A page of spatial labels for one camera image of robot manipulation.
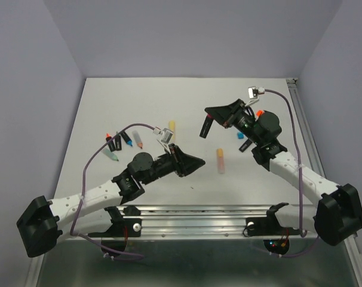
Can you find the grey highlighter orange cap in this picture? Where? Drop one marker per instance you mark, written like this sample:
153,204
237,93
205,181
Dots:
137,139

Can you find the pale yellow highlighter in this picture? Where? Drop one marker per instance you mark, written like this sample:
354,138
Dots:
172,127

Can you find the pastel pink highlighter orange cap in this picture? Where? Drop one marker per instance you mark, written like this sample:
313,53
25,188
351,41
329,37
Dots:
220,161

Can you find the aluminium right rail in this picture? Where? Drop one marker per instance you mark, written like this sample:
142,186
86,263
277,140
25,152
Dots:
303,119

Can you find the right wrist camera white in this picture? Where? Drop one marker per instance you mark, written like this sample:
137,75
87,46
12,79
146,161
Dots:
254,93

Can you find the black highlighter green cap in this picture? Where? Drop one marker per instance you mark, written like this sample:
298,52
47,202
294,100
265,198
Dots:
118,144

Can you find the black highlighter blue cap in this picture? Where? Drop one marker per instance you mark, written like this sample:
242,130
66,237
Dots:
126,138

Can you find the pastel green highlighter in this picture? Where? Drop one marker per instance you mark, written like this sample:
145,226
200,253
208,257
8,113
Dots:
110,154

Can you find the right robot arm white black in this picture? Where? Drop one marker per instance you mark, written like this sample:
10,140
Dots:
336,210

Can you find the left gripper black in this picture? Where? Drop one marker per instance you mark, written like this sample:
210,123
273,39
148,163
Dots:
183,163

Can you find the orange pen cap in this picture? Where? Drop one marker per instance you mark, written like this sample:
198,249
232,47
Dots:
259,113

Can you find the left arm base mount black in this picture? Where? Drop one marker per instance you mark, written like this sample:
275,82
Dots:
120,224

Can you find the black highlighter orange tip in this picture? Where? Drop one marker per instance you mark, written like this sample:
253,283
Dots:
110,142

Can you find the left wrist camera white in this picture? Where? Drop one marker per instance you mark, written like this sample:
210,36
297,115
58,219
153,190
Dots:
164,137

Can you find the black highlighter purple cap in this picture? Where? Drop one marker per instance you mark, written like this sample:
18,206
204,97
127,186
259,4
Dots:
245,146

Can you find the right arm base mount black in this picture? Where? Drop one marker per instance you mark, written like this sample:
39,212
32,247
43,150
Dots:
263,226

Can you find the black highlighter pink cap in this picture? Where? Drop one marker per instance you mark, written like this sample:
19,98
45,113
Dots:
206,126

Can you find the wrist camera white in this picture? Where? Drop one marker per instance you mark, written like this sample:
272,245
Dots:
254,93
164,137

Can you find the aluminium front rail frame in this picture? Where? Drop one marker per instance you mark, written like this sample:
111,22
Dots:
200,246

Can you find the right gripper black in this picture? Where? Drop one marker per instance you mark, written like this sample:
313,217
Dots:
223,113

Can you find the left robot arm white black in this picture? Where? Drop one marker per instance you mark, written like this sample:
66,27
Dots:
42,224

